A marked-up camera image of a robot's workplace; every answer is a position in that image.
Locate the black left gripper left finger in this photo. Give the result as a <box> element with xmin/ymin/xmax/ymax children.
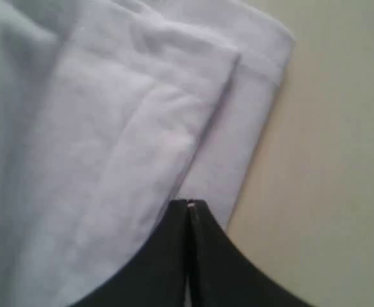
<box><xmin>73</xmin><ymin>200</ymin><xmax>188</xmax><ymax>307</ymax></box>

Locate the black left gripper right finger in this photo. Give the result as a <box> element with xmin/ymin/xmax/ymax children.
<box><xmin>188</xmin><ymin>200</ymin><xmax>310</xmax><ymax>306</ymax></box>

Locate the white t-shirt red Chinese patch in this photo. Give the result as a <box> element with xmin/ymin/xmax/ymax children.
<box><xmin>0</xmin><ymin>1</ymin><xmax>295</xmax><ymax>306</ymax></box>

